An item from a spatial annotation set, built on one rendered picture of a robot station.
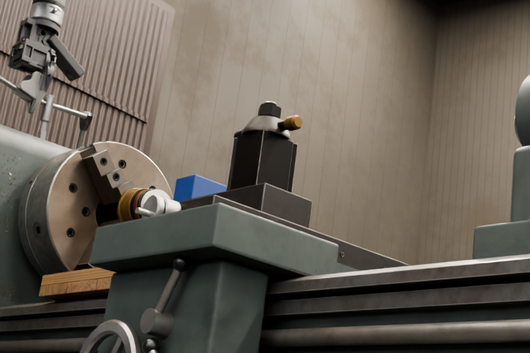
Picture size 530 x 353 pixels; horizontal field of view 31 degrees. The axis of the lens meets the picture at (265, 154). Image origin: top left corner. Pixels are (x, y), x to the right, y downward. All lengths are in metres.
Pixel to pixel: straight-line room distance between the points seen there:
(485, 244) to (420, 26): 8.39
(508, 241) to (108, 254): 0.58
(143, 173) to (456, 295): 1.11
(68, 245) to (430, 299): 1.01
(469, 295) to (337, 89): 7.09
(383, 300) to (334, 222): 6.74
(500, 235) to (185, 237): 0.40
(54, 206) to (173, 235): 0.71
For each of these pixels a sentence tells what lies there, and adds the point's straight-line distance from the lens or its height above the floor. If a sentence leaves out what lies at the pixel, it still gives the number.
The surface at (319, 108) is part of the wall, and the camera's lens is 7.90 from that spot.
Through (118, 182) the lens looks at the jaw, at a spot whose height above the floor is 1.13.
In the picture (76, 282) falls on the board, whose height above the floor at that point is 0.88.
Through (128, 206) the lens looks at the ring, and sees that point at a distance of 1.92.
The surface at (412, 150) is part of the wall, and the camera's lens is 9.06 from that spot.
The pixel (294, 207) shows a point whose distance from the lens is 1.48.
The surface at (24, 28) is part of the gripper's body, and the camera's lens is 2.29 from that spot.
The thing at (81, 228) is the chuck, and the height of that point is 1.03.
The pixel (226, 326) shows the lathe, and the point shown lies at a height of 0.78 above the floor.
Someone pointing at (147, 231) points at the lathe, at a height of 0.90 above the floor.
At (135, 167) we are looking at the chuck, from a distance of 2.08.
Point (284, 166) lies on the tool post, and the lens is 1.53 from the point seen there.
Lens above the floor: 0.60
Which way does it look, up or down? 19 degrees up
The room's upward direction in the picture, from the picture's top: 8 degrees clockwise
